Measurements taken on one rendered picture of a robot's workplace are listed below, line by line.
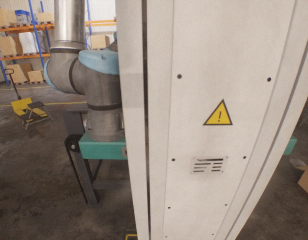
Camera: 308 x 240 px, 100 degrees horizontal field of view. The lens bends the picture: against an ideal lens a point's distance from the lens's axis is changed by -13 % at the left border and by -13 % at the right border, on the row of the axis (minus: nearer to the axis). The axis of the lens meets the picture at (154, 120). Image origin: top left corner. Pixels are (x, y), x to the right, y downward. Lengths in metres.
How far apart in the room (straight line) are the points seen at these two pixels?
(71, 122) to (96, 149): 0.91
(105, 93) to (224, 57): 0.27
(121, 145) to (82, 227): 1.53
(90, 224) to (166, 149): 1.64
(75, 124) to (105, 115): 0.94
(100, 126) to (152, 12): 0.29
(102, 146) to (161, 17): 0.34
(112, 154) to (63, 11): 0.42
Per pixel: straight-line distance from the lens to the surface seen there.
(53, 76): 0.51
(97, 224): 1.85
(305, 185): 2.73
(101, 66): 0.38
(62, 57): 0.49
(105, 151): 0.44
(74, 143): 1.34
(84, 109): 1.19
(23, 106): 5.78
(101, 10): 10.65
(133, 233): 1.38
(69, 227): 1.93
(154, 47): 0.23
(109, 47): 0.65
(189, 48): 0.24
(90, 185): 1.72
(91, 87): 0.40
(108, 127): 0.41
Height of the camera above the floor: 1.56
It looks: 26 degrees down
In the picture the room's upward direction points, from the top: straight up
